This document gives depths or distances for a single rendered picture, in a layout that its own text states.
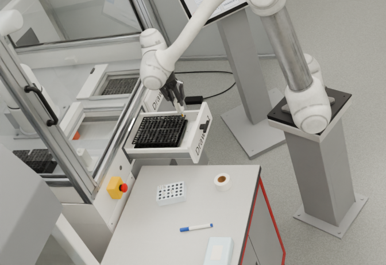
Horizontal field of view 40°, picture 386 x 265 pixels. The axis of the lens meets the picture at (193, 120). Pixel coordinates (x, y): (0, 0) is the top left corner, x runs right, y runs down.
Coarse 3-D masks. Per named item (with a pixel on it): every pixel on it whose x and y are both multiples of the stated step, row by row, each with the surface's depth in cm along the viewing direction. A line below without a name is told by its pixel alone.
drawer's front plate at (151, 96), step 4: (148, 92) 267; (152, 92) 268; (156, 92) 272; (160, 92) 277; (148, 96) 265; (152, 96) 268; (156, 96) 272; (144, 100) 263; (148, 100) 264; (152, 100) 268; (156, 100) 272; (160, 100) 276; (148, 104) 264; (152, 104) 268; (156, 104) 272; (148, 108) 266; (152, 108) 268; (156, 108) 272
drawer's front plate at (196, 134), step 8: (200, 112) 243; (208, 112) 250; (200, 120) 241; (208, 128) 249; (192, 136) 233; (200, 136) 240; (192, 144) 231; (200, 144) 240; (192, 152) 231; (200, 152) 239; (192, 160) 235
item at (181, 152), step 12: (144, 120) 264; (192, 120) 255; (132, 132) 254; (132, 144) 254; (180, 144) 246; (132, 156) 247; (144, 156) 244; (156, 156) 242; (168, 156) 240; (180, 156) 238
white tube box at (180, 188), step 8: (168, 184) 235; (176, 184) 234; (184, 184) 233; (160, 192) 235; (168, 192) 232; (176, 192) 232; (184, 192) 230; (160, 200) 229; (168, 200) 229; (176, 200) 229; (184, 200) 229
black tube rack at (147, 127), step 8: (152, 120) 254; (160, 120) 253; (168, 120) 251; (176, 120) 249; (184, 120) 252; (144, 128) 257; (152, 128) 250; (160, 128) 248; (168, 128) 246; (176, 128) 245; (184, 128) 248; (144, 136) 247; (152, 136) 246; (160, 136) 244; (168, 136) 243; (136, 144) 250; (144, 144) 249; (152, 144) 246; (160, 144) 244; (168, 144) 243; (176, 144) 241
